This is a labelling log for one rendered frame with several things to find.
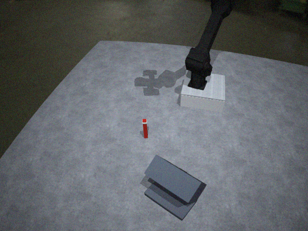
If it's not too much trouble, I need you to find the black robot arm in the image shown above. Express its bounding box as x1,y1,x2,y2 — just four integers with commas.
185,0,235,90

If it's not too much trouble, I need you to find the grey sloped panel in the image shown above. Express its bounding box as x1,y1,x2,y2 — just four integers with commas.
144,155,206,221

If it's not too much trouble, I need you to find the dark red square peg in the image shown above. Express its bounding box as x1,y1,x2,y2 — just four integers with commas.
142,119,148,138

